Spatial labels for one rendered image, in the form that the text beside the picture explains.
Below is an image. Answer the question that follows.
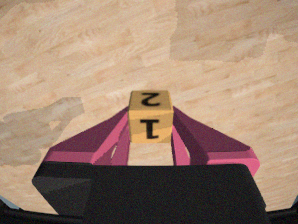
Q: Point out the tan cube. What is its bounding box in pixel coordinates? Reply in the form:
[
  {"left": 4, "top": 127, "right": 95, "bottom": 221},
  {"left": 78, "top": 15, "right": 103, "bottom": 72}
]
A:
[{"left": 127, "top": 90, "right": 174, "bottom": 143}]

